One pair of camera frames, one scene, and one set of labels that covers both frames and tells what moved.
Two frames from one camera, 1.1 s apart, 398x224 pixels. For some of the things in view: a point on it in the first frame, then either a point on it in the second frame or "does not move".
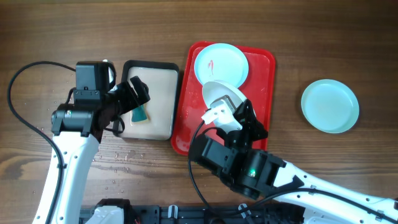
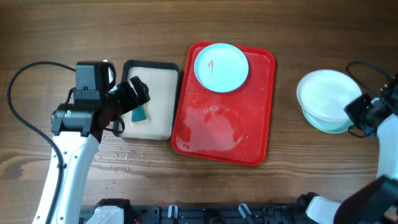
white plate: [214, 89] -> [324, 94]
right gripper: [244, 114] -> [352, 109]
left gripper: [132, 99] does not move
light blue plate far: [221, 61] does not move
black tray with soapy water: [155, 119] does not move
